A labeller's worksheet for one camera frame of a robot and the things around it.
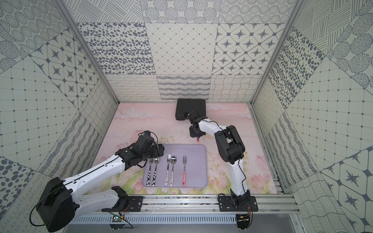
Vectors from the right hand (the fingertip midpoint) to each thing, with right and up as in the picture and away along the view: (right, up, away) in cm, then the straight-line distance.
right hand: (197, 135), depth 101 cm
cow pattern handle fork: (-29, -23, -19) cm, 42 cm away
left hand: (-24, -4, -17) cm, 30 cm away
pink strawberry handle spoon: (0, -3, -2) cm, 4 cm away
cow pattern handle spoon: (-26, -14, -13) cm, 32 cm away
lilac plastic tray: (-10, -18, -12) cm, 24 cm away
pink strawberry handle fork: (-9, -14, -10) cm, 19 cm away
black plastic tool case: (-10, +22, +16) cm, 29 cm away
